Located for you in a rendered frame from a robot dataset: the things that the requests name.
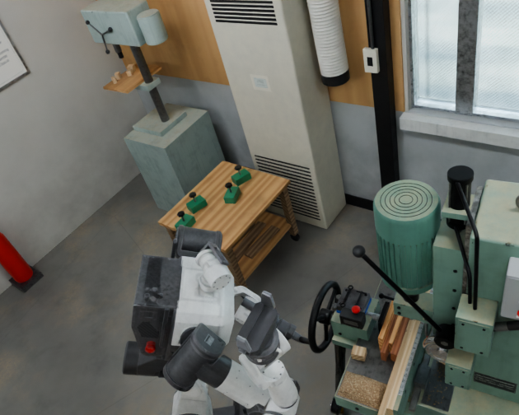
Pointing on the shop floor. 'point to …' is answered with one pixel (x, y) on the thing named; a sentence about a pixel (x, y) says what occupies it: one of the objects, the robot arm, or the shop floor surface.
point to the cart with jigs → (237, 214)
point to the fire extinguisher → (10, 258)
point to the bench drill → (135, 37)
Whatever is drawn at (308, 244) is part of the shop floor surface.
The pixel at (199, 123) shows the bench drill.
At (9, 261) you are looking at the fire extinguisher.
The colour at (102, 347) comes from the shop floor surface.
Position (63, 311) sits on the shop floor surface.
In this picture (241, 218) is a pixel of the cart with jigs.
